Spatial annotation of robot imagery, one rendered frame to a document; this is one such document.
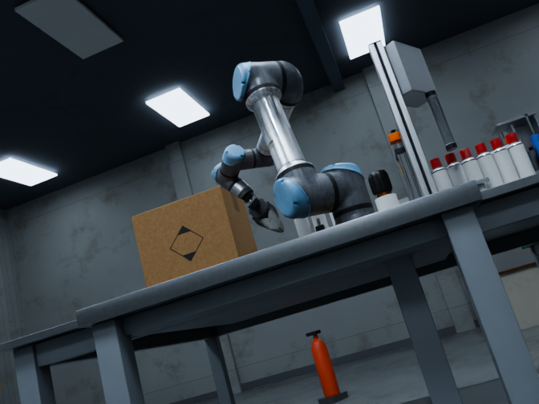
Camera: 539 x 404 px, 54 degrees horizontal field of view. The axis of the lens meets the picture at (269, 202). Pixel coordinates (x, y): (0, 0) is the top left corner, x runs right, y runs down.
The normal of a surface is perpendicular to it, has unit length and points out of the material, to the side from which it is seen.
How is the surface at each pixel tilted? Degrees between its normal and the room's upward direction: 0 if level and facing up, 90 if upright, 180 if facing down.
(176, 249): 90
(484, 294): 90
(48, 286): 90
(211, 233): 90
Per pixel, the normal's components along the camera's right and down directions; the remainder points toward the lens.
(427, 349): -0.24, -0.18
